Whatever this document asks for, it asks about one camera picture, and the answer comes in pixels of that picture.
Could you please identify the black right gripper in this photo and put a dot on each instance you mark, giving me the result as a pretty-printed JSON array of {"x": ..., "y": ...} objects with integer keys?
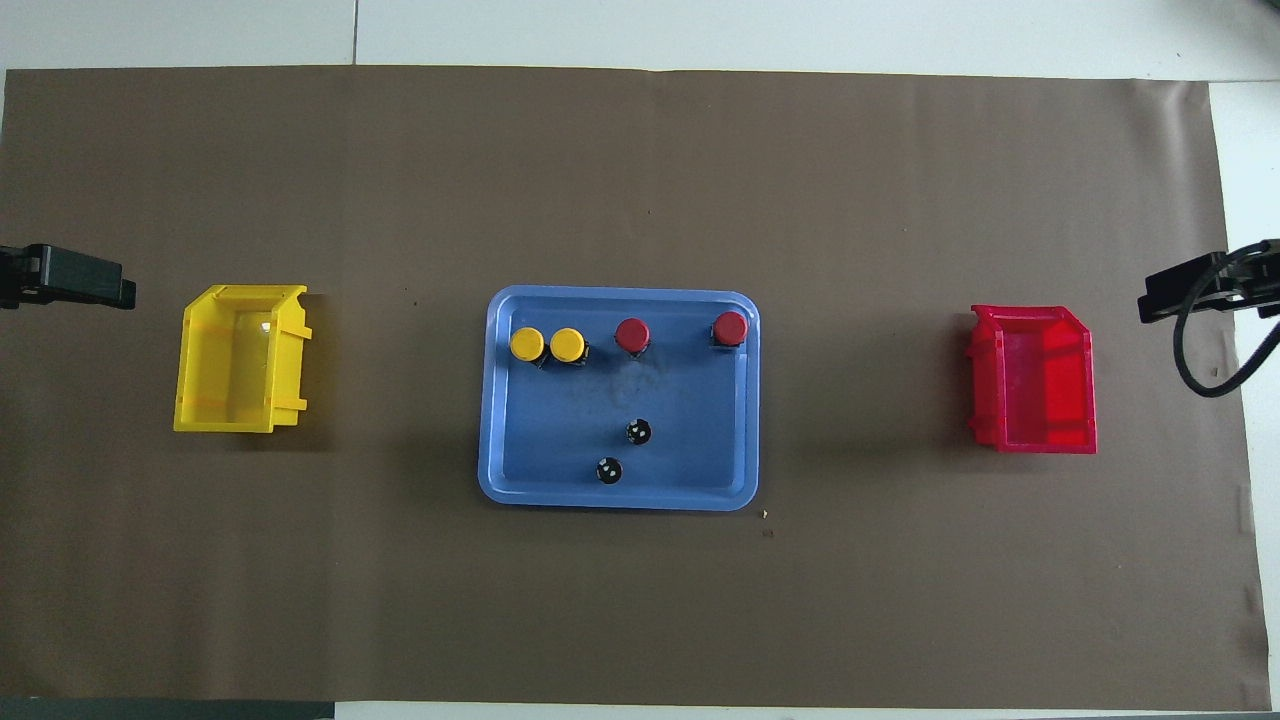
[{"x": 1255, "y": 280}]

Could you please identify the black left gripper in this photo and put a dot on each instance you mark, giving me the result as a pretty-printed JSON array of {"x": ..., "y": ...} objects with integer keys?
[{"x": 20, "y": 275}]

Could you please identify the yellow push button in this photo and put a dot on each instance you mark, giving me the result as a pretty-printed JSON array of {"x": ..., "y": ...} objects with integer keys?
[
  {"x": 567, "y": 344},
  {"x": 527, "y": 344}
]

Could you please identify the red push button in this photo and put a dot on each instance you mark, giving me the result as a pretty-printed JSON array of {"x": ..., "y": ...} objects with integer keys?
[
  {"x": 730, "y": 327},
  {"x": 632, "y": 334}
]

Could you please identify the yellow plastic storage bin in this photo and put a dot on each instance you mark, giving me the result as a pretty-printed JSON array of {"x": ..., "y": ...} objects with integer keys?
[{"x": 235, "y": 360}]

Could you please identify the red plastic storage bin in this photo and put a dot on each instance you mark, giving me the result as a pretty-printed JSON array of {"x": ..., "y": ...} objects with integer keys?
[{"x": 1040, "y": 380}]

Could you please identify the blue plastic tray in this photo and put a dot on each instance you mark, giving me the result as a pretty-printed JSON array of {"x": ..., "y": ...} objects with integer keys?
[{"x": 560, "y": 420}]

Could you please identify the small black cylinder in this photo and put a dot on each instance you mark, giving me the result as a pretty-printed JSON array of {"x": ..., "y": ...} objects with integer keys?
[
  {"x": 609, "y": 470},
  {"x": 639, "y": 432}
]

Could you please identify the brown paper table mat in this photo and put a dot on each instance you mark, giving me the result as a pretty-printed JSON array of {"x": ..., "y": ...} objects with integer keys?
[{"x": 640, "y": 150}]

